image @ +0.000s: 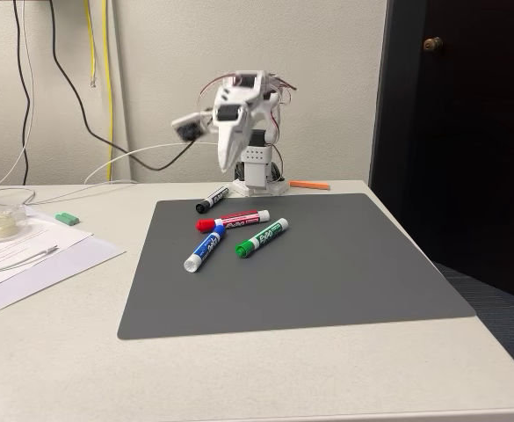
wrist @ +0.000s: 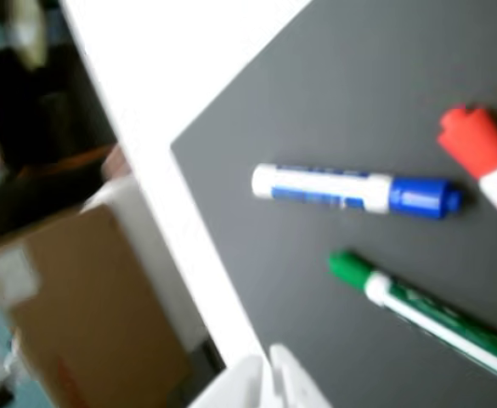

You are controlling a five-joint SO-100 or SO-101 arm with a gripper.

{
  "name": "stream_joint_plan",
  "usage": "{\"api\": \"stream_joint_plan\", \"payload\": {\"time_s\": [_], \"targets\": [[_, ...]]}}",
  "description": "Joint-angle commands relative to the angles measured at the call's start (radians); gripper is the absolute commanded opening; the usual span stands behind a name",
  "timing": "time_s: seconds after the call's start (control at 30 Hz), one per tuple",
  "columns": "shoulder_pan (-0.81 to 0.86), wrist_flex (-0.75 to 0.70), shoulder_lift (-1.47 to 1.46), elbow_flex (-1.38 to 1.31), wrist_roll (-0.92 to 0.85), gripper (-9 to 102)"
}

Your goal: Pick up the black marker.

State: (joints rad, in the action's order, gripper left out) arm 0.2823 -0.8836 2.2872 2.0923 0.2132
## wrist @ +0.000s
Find blue dry erase marker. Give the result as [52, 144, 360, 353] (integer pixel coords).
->
[251, 163, 465, 222]

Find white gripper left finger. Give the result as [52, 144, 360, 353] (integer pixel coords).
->
[188, 354, 274, 408]

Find brown cardboard box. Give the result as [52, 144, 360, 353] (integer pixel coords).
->
[0, 203, 194, 408]

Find red dry erase marker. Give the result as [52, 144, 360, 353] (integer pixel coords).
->
[437, 104, 497, 237]

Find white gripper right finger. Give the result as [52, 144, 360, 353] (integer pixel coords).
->
[268, 343, 333, 408]

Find grey mat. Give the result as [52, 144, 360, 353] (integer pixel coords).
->
[169, 0, 497, 408]

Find green dry erase marker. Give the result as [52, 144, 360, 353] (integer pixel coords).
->
[327, 250, 497, 390]

